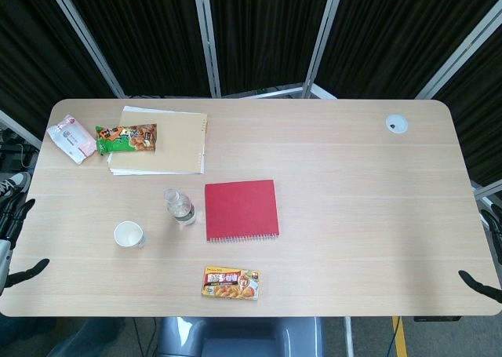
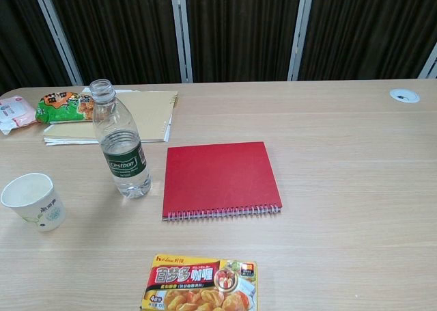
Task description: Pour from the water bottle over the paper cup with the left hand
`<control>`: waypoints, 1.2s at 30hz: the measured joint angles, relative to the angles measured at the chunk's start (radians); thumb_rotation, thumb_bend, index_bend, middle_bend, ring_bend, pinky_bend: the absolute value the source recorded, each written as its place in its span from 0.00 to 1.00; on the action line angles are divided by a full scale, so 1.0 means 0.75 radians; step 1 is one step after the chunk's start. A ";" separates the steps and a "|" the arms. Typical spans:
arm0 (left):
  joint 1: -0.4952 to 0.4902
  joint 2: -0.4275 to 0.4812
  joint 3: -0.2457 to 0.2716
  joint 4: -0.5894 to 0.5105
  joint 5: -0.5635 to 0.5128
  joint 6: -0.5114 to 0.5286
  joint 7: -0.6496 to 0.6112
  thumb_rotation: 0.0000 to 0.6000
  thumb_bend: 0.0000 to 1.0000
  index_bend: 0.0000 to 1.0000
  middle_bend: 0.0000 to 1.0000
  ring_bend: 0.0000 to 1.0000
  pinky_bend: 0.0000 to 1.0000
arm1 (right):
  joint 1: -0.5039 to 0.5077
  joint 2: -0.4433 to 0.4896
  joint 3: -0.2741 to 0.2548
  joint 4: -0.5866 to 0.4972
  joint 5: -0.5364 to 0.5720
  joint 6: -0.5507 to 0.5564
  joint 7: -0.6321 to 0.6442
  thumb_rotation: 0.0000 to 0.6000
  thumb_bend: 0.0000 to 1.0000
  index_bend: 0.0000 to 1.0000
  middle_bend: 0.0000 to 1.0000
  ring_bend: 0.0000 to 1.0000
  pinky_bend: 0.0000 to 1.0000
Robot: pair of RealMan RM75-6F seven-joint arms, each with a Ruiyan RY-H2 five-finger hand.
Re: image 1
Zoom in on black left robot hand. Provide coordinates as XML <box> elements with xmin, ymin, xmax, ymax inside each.
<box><xmin>0</xmin><ymin>198</ymin><xmax>51</xmax><ymax>295</ymax></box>

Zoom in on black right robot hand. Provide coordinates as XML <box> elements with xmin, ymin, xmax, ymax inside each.
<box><xmin>457</xmin><ymin>209</ymin><xmax>502</xmax><ymax>304</ymax></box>

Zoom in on transparent plastic water bottle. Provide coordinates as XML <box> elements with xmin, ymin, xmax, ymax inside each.
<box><xmin>163</xmin><ymin>188</ymin><xmax>196</xmax><ymax>226</ymax></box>

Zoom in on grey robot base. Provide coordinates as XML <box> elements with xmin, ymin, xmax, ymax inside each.
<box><xmin>156</xmin><ymin>316</ymin><xmax>326</xmax><ymax>357</ymax></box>

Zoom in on white paper cup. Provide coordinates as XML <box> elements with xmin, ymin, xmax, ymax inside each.
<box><xmin>113</xmin><ymin>220</ymin><xmax>148</xmax><ymax>250</ymax></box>

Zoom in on black and white sneaker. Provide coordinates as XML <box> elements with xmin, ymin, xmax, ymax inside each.
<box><xmin>0</xmin><ymin>171</ymin><xmax>31</xmax><ymax>201</ymax></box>

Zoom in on pink wet wipes pack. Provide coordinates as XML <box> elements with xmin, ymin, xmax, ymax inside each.
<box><xmin>46</xmin><ymin>113</ymin><xmax>98</xmax><ymax>166</ymax></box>

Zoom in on black pleated partition curtain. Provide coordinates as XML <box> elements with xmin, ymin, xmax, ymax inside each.
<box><xmin>207</xmin><ymin>0</ymin><xmax>334</xmax><ymax>95</ymax></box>
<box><xmin>435</xmin><ymin>38</ymin><xmax>502</xmax><ymax>188</ymax></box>
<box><xmin>317</xmin><ymin>0</ymin><xmax>502</xmax><ymax>99</ymax></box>
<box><xmin>0</xmin><ymin>0</ymin><xmax>117</xmax><ymax>138</ymax></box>
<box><xmin>62</xmin><ymin>0</ymin><xmax>211</xmax><ymax>97</ymax></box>

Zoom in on green snack bag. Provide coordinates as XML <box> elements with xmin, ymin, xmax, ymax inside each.
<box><xmin>95</xmin><ymin>122</ymin><xmax>158</xmax><ymax>155</ymax></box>

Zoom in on yellow floor tape strip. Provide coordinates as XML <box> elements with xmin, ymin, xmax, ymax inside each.
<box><xmin>391</xmin><ymin>316</ymin><xmax>407</xmax><ymax>357</ymax></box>

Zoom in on white table leg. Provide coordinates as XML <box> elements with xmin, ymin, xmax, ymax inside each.
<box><xmin>344</xmin><ymin>316</ymin><xmax>354</xmax><ymax>357</ymax></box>

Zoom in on tan kraft spiral notebook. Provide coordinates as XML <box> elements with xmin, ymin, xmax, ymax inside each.
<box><xmin>107</xmin><ymin>109</ymin><xmax>209</xmax><ymax>176</ymax></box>

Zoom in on white paper sheets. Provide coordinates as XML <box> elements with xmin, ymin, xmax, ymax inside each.
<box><xmin>107</xmin><ymin>105</ymin><xmax>206</xmax><ymax>177</ymax></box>

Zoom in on yellow curry box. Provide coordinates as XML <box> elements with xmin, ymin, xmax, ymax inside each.
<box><xmin>202</xmin><ymin>265</ymin><xmax>263</xmax><ymax>301</ymax></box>

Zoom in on red spiral notebook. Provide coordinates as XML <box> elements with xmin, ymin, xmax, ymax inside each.
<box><xmin>204</xmin><ymin>179</ymin><xmax>281</xmax><ymax>243</ymax></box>

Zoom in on grey partition frame post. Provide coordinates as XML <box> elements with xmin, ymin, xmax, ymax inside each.
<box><xmin>0</xmin><ymin>109</ymin><xmax>43</xmax><ymax>151</ymax></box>
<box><xmin>42</xmin><ymin>0</ymin><xmax>127</xmax><ymax>98</ymax></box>
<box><xmin>472</xmin><ymin>180</ymin><xmax>502</xmax><ymax>201</ymax></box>
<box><xmin>191</xmin><ymin>0</ymin><xmax>221</xmax><ymax>98</ymax></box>
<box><xmin>414</xmin><ymin>0</ymin><xmax>502</xmax><ymax>99</ymax></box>
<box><xmin>302</xmin><ymin>0</ymin><xmax>344</xmax><ymax>99</ymax></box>

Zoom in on white desk cable grommet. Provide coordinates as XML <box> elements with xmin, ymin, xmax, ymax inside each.
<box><xmin>384</xmin><ymin>114</ymin><xmax>409</xmax><ymax>134</ymax></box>

